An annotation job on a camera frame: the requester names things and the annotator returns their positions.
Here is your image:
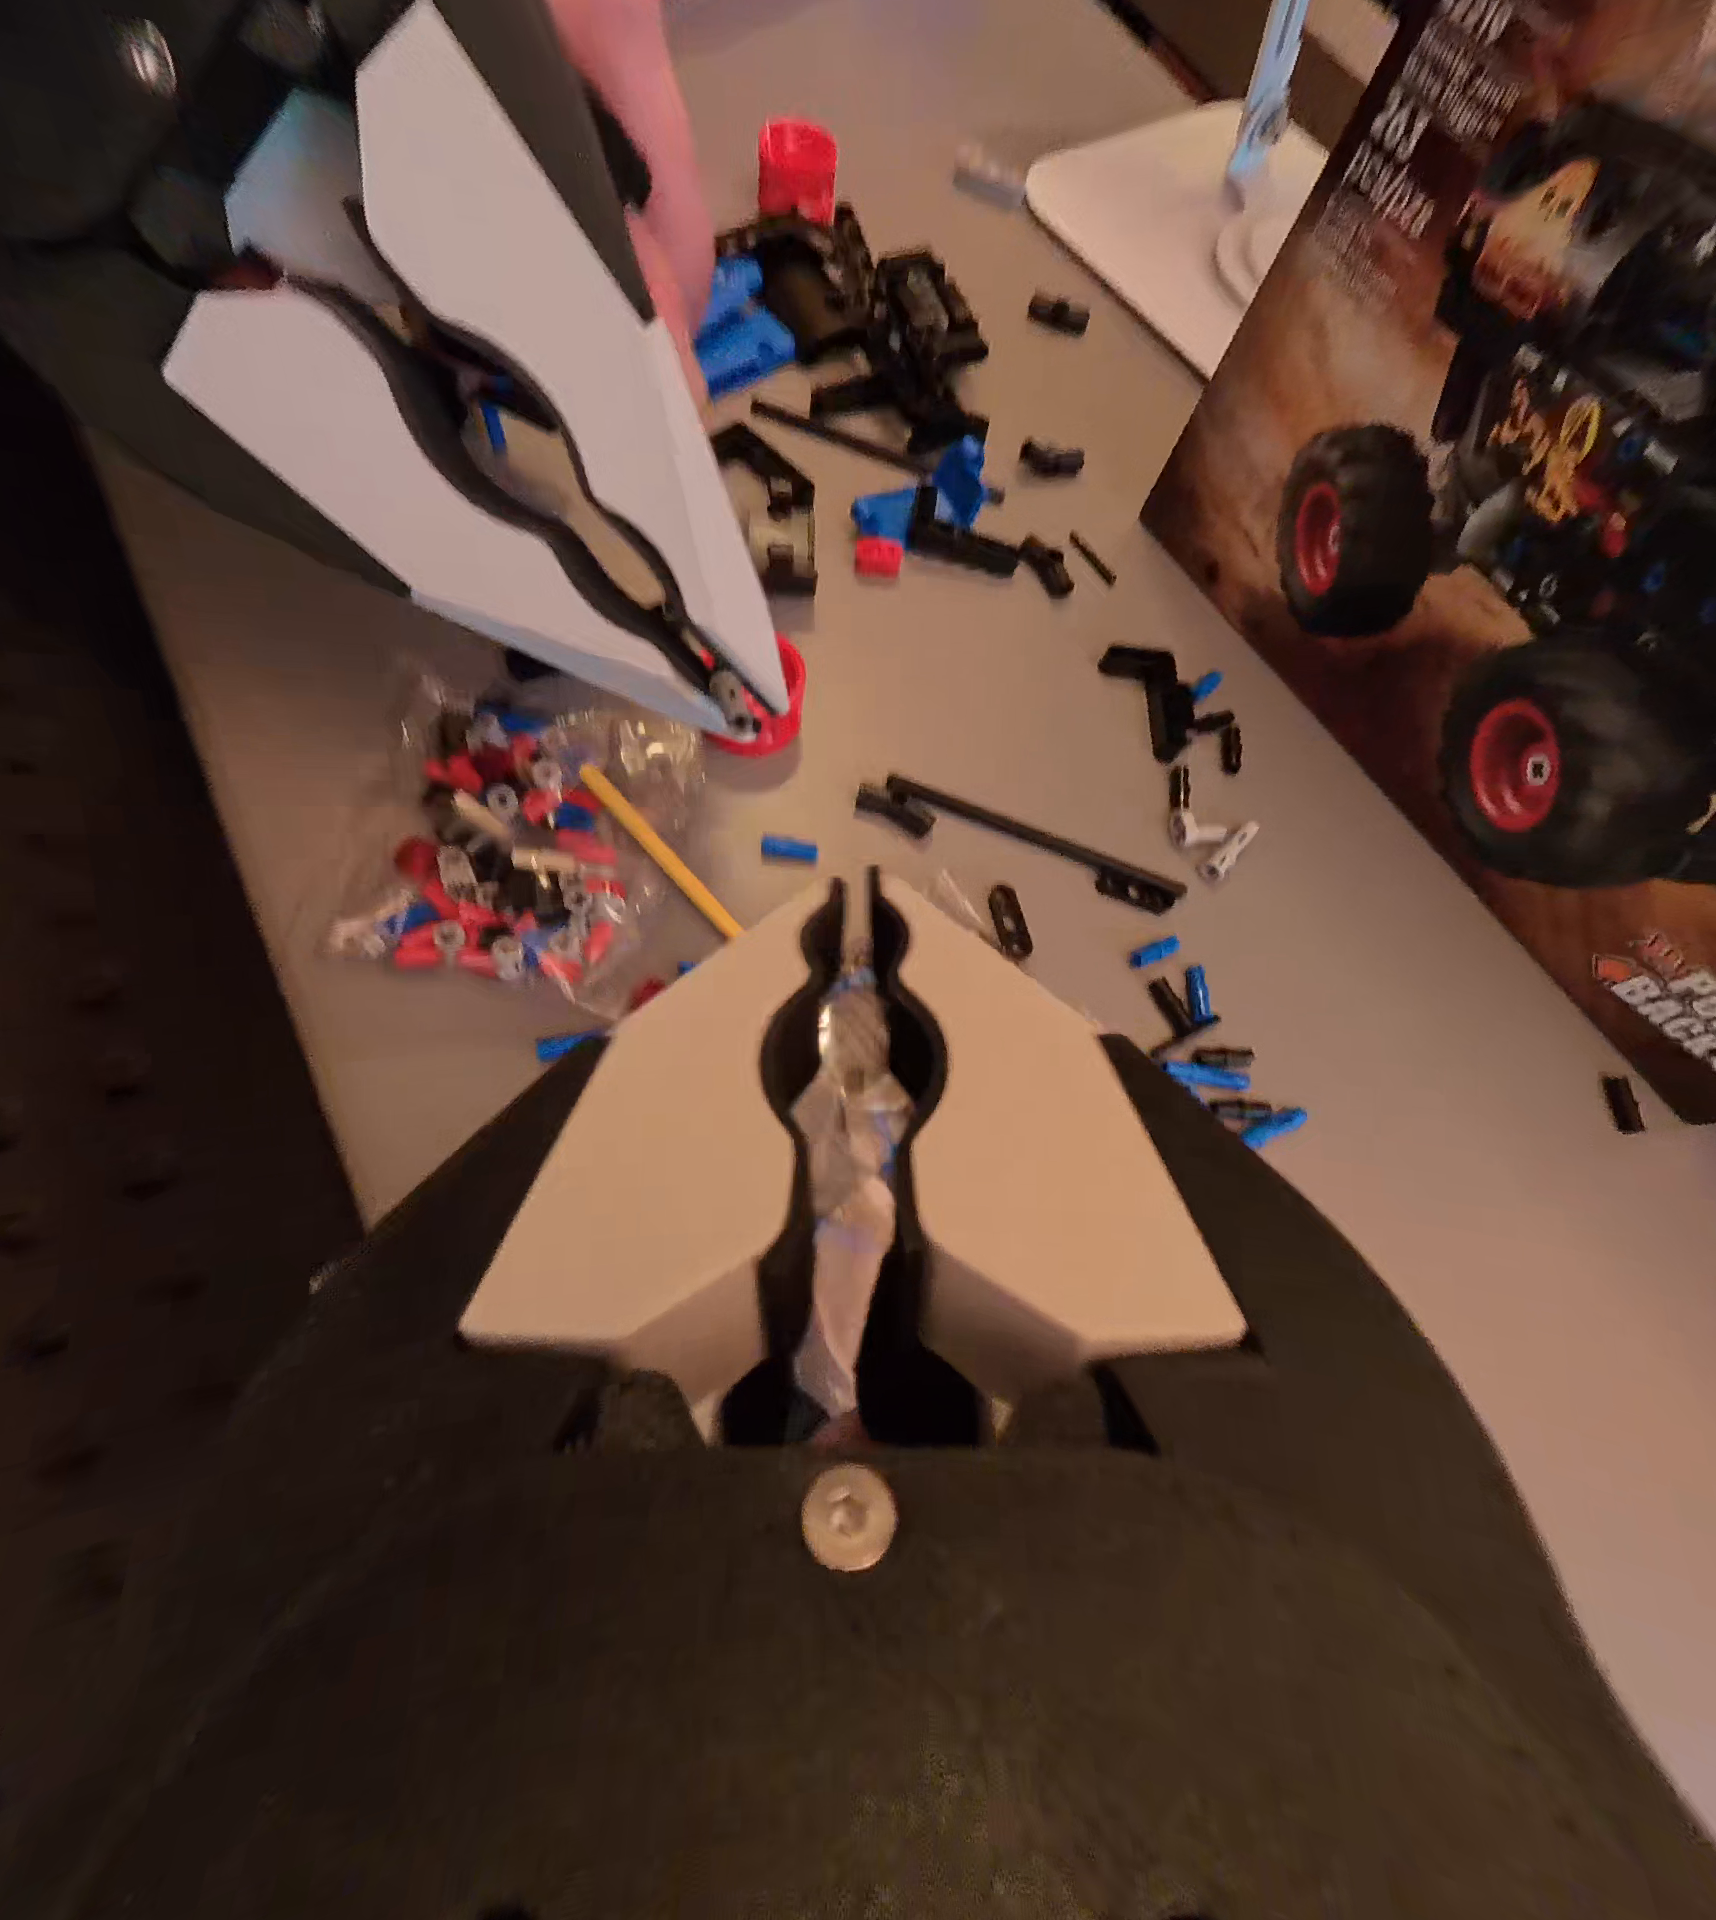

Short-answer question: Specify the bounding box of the small bag of red parts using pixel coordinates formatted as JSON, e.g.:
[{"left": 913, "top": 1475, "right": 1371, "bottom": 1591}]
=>
[{"left": 326, "top": 661, "right": 717, "bottom": 991}]

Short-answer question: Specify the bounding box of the long black axle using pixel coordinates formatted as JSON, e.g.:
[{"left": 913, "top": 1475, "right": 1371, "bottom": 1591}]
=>
[{"left": 883, "top": 773, "right": 1191, "bottom": 907}]

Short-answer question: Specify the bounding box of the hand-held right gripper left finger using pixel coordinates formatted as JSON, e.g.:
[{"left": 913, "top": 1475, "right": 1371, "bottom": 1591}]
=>
[{"left": 454, "top": 875, "right": 852, "bottom": 1435}]

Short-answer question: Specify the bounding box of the blue flat panel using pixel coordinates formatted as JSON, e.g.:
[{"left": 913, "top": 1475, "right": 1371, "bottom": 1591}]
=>
[{"left": 851, "top": 436, "right": 997, "bottom": 543}]

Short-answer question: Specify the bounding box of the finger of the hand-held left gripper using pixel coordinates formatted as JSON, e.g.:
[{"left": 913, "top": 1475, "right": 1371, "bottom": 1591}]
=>
[
  {"left": 159, "top": 272, "right": 732, "bottom": 741},
  {"left": 345, "top": 0, "right": 797, "bottom": 723}
]

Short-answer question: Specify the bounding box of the dark long axle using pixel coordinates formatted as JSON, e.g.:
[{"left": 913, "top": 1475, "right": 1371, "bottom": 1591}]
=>
[{"left": 749, "top": 396, "right": 951, "bottom": 478}]

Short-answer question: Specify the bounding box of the person's left hand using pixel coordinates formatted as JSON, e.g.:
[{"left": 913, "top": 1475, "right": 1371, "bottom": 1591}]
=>
[{"left": 546, "top": 0, "right": 721, "bottom": 379}]

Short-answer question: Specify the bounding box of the yellow axle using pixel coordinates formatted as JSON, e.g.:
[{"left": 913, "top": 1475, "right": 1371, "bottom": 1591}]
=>
[{"left": 578, "top": 763, "right": 748, "bottom": 943}]

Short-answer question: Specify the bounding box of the pile of small loose pins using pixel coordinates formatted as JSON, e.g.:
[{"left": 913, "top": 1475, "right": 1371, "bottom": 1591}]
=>
[{"left": 1128, "top": 928, "right": 1314, "bottom": 1154}]

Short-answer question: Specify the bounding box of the grey desk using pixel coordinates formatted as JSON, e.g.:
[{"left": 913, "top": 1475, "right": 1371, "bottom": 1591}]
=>
[{"left": 85, "top": 0, "right": 1716, "bottom": 1920}]

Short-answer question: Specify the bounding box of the large clear bag of pins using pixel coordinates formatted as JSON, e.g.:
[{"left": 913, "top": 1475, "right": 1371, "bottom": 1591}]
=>
[{"left": 786, "top": 958, "right": 923, "bottom": 1425}]

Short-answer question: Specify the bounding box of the black beam chassis assembly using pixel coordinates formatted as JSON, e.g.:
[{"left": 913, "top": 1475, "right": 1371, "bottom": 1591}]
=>
[{"left": 713, "top": 203, "right": 992, "bottom": 451}]

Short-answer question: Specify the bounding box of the red wheel hub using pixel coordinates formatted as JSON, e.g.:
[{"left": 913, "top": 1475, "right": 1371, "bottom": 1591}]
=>
[
  {"left": 758, "top": 115, "right": 840, "bottom": 222},
  {"left": 702, "top": 634, "right": 809, "bottom": 757}
]

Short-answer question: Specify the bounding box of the printed toy set box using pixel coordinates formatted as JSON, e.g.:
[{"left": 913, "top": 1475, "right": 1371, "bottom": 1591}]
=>
[{"left": 1141, "top": 0, "right": 1716, "bottom": 1127}]

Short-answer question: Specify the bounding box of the black bent beam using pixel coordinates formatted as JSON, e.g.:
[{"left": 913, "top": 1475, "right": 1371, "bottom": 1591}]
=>
[{"left": 906, "top": 496, "right": 1030, "bottom": 581}]

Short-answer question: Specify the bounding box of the white stand base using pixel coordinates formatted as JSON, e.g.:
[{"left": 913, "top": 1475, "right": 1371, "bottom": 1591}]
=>
[{"left": 1023, "top": 98, "right": 1379, "bottom": 379}]

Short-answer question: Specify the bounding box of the dark perforated panel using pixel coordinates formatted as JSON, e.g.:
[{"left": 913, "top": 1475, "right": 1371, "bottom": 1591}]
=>
[{"left": 0, "top": 247, "right": 371, "bottom": 1920}]

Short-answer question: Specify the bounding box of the blue curved shell panel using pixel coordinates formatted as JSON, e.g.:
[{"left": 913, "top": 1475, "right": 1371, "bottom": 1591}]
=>
[{"left": 691, "top": 251, "right": 804, "bottom": 401}]

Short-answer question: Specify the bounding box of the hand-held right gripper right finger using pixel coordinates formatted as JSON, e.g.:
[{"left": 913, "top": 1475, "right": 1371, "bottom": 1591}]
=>
[{"left": 867, "top": 867, "right": 1252, "bottom": 1438}]

